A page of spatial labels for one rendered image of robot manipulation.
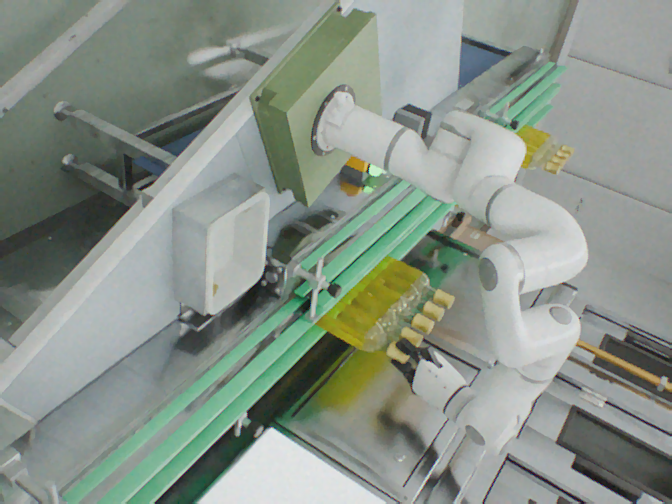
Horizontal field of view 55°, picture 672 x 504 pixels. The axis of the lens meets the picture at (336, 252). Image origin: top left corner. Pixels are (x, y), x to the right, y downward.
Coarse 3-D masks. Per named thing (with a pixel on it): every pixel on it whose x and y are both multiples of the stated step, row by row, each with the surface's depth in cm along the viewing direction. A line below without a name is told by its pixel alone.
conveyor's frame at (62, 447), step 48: (528, 48) 267; (480, 96) 221; (336, 192) 162; (288, 240) 143; (192, 336) 130; (240, 336) 133; (96, 384) 118; (144, 384) 119; (48, 432) 109; (96, 432) 110; (48, 480) 102
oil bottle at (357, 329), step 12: (336, 312) 146; (348, 312) 147; (324, 324) 148; (336, 324) 146; (348, 324) 144; (360, 324) 144; (372, 324) 145; (348, 336) 145; (360, 336) 143; (372, 336) 142; (360, 348) 145; (372, 348) 144
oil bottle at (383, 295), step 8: (360, 280) 156; (368, 280) 156; (360, 288) 154; (368, 288) 154; (376, 288) 154; (384, 288) 155; (368, 296) 152; (376, 296) 152; (384, 296) 152; (392, 296) 153; (400, 296) 153; (384, 304) 151; (392, 304) 151; (400, 304) 151; (400, 312) 150; (400, 320) 152
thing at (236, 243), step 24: (240, 216) 132; (264, 216) 128; (216, 240) 130; (240, 240) 135; (264, 240) 132; (216, 264) 134; (240, 264) 138; (264, 264) 137; (240, 288) 133; (216, 312) 128
